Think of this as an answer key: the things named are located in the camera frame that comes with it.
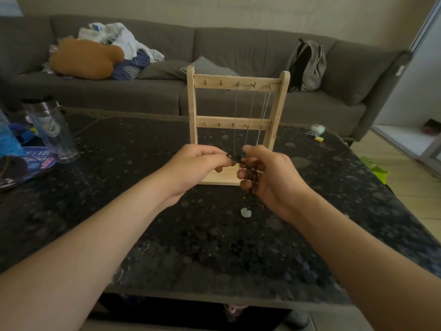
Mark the pink item under table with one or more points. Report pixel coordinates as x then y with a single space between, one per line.
236 309

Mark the person's right hand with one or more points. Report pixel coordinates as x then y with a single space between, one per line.
279 182

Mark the green bag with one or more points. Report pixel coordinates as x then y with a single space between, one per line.
375 169

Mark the checkered pillow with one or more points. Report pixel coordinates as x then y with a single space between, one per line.
210 68

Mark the wooden jewelry stand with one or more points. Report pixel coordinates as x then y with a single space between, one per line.
227 82

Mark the grey backpack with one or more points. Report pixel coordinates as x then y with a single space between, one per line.
311 70

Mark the blue plastic bottle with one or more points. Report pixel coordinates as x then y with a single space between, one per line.
9 141

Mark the person's right forearm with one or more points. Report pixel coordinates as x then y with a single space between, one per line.
375 268

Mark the dark shoe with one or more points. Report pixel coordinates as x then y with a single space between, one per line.
432 127

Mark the white crumpled garment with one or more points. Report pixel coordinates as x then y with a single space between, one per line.
125 38

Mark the person's left forearm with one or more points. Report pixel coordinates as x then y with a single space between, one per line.
75 265

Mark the blue printed packet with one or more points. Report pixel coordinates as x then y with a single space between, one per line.
38 162

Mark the sliding glass door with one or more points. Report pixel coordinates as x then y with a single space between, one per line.
427 72

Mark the blue cloth item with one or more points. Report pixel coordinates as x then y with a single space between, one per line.
132 299

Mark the brown plush toy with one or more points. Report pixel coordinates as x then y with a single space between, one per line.
84 58

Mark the grey flat cushion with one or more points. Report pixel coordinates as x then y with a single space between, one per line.
162 70

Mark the clear plastic tumbler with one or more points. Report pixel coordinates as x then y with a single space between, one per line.
51 130

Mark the blue crumpled garment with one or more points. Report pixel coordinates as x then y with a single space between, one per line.
140 62

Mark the grey fabric sofa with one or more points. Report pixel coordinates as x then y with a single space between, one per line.
244 46

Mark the person's left hand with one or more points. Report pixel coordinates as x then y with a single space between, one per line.
193 168

